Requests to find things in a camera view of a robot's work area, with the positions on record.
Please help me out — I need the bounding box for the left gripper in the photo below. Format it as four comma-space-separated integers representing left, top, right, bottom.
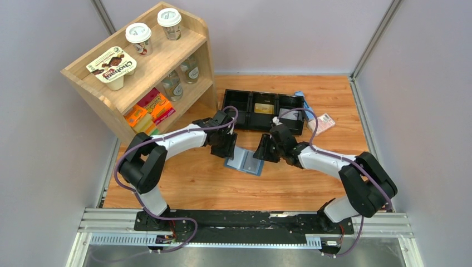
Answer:
212, 131, 238, 161

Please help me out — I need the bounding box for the teal leather card holder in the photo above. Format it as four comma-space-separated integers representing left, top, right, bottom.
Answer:
223, 146, 263, 176

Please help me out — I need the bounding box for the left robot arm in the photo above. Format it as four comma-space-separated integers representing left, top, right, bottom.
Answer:
113, 109, 239, 231

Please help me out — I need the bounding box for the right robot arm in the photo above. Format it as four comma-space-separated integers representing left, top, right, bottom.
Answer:
253, 124, 398, 233

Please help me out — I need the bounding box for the gold card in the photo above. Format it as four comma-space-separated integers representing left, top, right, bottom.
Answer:
253, 103, 274, 115

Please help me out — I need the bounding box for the silver VIP card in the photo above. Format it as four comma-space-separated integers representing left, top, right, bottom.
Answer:
279, 108, 301, 121

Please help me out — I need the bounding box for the pink card box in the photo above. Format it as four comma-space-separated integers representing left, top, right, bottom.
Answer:
307, 113, 336, 136

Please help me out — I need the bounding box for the black bin middle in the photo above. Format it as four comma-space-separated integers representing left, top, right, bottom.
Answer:
248, 92, 277, 131

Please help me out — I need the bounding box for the black bin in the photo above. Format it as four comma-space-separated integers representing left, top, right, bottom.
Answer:
222, 89, 250, 130
248, 92, 277, 131
276, 94, 304, 135

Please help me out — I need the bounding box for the black bin right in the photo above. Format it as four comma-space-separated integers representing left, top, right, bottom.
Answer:
276, 94, 304, 135

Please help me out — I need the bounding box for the black bin left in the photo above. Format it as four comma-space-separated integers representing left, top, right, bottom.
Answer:
222, 89, 250, 130

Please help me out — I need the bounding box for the light blue box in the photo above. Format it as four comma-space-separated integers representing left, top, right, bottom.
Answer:
294, 91, 315, 122

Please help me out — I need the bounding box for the red orange sponge pack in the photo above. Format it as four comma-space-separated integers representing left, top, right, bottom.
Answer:
137, 87, 175, 125

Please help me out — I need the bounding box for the glass bottle left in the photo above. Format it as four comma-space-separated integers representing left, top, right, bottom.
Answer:
161, 70, 183, 101

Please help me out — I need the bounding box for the glass bottle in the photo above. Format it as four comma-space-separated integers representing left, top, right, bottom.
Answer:
161, 70, 183, 101
180, 55, 199, 84

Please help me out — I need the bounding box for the glass bottle right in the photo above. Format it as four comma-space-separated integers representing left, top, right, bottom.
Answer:
180, 55, 199, 84

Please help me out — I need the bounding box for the colourful sponge stack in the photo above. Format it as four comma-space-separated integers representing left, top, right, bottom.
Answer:
124, 105, 160, 136

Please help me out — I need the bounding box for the wooden shelf unit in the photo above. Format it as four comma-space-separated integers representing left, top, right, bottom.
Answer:
61, 2, 218, 145

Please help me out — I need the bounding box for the Chobani yogurt pack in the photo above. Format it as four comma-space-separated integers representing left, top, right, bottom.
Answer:
86, 46, 137, 91

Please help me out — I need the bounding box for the white lidded cup right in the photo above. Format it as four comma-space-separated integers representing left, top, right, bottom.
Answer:
157, 8, 182, 41

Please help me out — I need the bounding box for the white lidded cup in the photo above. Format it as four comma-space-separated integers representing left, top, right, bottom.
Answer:
157, 8, 182, 41
125, 23, 153, 56

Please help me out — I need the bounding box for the white lidded cup left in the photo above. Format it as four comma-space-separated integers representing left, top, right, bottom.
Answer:
125, 23, 153, 56

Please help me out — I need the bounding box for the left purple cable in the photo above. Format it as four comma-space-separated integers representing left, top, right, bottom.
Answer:
113, 106, 240, 255

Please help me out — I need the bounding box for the purple cable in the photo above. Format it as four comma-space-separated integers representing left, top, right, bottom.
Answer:
113, 106, 240, 255
276, 107, 394, 258

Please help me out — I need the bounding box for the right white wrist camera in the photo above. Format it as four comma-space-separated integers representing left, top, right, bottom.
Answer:
272, 116, 281, 126

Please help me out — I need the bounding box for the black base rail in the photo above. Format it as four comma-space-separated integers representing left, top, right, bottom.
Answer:
134, 210, 354, 244

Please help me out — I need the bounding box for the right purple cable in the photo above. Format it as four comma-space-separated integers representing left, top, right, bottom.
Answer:
276, 107, 394, 258

